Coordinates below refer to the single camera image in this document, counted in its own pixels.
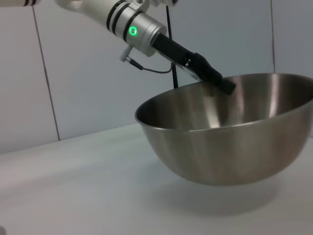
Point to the stainless steel bowl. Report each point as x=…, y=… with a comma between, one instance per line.
x=220, y=159

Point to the thin black corner strip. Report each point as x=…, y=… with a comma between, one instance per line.
x=175, y=78

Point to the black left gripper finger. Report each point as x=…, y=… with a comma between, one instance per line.
x=210, y=74

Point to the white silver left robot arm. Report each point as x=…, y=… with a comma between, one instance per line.
x=97, y=12

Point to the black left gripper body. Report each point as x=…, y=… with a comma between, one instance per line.
x=171, y=51

